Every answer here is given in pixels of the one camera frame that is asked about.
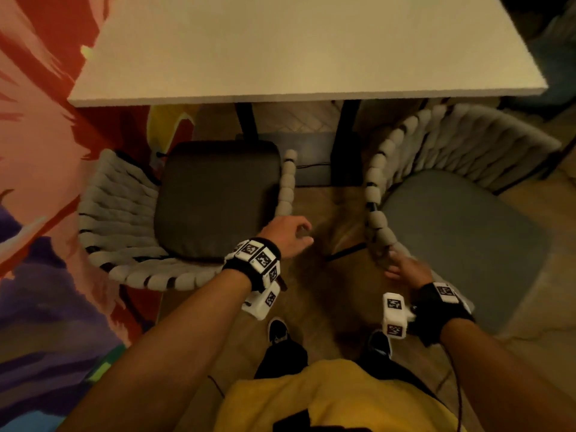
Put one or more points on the person's right forearm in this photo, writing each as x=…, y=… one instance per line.
x=504, y=382

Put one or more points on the black white wrist camera rig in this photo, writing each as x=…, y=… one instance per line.
x=256, y=265
x=432, y=310

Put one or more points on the person's left forearm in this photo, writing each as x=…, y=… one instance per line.
x=171, y=346

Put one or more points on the person's left hand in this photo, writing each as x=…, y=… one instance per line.
x=288, y=236

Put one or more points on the black chest device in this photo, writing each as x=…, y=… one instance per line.
x=297, y=422

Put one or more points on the person's right black shoe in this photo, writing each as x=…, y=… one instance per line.
x=380, y=344

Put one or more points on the person's left black shoe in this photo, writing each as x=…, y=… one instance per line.
x=278, y=330

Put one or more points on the person's yellow shirt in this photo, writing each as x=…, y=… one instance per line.
x=333, y=391

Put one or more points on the person's black shoe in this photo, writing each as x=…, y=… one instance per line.
x=278, y=330
x=380, y=344

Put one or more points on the white table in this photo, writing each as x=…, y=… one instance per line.
x=292, y=49

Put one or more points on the grey cushion woven chair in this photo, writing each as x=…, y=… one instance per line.
x=216, y=197
x=459, y=238

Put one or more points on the person's right hand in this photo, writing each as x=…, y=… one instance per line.
x=411, y=272

